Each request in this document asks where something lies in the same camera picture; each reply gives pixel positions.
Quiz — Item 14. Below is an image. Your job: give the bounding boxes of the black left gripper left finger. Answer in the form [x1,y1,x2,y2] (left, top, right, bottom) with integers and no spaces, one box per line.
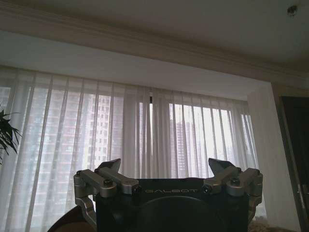
[73,158,139,225]

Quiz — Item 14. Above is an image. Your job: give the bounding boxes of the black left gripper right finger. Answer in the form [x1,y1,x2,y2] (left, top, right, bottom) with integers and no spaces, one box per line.
[204,158,264,224]

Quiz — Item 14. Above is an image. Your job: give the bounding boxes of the white sheer curtain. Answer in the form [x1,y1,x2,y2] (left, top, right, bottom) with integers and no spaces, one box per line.
[0,66,267,232]

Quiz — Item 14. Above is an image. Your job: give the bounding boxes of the dark brown rounded object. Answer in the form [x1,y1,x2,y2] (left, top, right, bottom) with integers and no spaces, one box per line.
[47,205,97,232]

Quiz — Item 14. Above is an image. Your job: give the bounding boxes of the dark wooden door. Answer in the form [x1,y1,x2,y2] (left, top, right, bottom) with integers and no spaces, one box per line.
[279,95,309,227]

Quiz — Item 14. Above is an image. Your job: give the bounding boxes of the green potted plant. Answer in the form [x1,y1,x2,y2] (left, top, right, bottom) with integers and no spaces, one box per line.
[0,103,24,165]

